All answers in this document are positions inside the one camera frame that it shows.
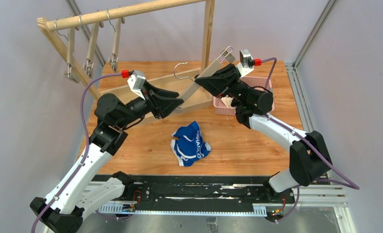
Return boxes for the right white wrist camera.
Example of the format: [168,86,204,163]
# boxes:
[236,49,254,78]

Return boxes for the wooden clothes rack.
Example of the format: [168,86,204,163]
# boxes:
[36,0,220,124]

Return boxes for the empty wooden clip hanger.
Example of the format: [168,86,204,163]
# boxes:
[54,19,80,83]

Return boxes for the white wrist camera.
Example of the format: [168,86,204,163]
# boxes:
[127,70,146,100]
[236,49,254,78]

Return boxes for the pink plastic basket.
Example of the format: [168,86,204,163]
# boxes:
[213,76,273,116]

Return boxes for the wooden hanger of blue underwear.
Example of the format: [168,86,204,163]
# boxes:
[179,46,235,113]

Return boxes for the wooden hanger of black underwear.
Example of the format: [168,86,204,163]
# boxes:
[106,9,125,72]

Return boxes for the grey underwear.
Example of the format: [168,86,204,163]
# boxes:
[220,97,233,108]

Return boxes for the wooden hanger of grey underwear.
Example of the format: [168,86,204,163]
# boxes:
[83,22,104,79]

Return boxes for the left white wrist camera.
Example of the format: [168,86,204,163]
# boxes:
[127,70,146,100]

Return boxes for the blue underwear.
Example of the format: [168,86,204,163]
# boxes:
[170,121,212,167]

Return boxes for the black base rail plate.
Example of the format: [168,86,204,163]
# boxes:
[112,175,299,214]

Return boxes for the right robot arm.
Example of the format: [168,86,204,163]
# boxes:
[195,64,332,196]

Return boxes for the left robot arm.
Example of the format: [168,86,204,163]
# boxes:
[30,81,183,233]

